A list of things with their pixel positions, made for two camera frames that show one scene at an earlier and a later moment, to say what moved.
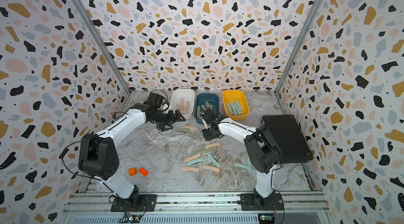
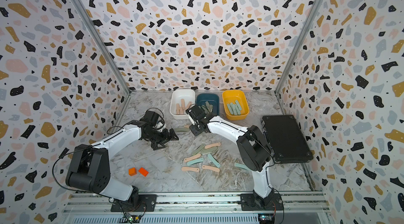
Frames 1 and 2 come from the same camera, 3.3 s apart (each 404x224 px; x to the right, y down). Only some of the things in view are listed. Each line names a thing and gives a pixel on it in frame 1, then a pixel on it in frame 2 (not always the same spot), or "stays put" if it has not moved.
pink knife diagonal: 187,106 stays put
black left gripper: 171,120 to 165,138
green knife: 209,106 stays put
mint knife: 234,109 stays put
